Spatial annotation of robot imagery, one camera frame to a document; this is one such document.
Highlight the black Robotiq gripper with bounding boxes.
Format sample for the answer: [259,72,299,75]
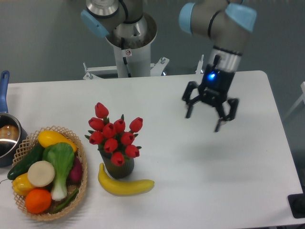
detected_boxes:
[182,63,240,133]

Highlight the red tulip bouquet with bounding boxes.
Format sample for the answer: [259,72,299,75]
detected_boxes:
[85,102,143,167]

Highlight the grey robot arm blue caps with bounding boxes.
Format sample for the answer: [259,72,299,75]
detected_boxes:
[81,0,257,131]

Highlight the dark grey ribbed vase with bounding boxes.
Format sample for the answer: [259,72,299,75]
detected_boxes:
[100,151,134,179]

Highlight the yellow banana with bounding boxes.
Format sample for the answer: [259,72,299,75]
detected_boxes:
[98,163,154,196]

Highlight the black device at table edge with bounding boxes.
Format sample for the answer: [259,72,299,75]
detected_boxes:
[287,193,305,219]

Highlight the purple sweet potato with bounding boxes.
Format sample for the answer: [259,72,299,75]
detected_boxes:
[68,157,83,183]

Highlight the green bok choy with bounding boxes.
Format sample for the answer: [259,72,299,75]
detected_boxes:
[42,142,74,201]

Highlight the yellow squash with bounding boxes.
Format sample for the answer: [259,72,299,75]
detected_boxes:
[38,130,77,153]

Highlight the woven wicker basket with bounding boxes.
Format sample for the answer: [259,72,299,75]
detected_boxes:
[12,126,88,221]

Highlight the green bean pod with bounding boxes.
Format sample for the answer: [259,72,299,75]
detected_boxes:
[50,189,79,214]

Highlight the green cucumber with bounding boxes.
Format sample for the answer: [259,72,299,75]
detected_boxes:
[7,143,44,180]

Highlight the orange fruit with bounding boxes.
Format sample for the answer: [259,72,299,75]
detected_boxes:
[25,188,52,214]

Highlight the yellow bell pepper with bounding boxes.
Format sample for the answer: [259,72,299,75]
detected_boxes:
[12,173,35,196]

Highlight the white frame right edge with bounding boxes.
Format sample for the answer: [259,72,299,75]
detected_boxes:
[283,82,305,121]

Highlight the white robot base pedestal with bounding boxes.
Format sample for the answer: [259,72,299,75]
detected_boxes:
[83,45,170,80]

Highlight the blue handled saucepan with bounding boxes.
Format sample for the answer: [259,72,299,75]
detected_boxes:
[0,70,27,167]

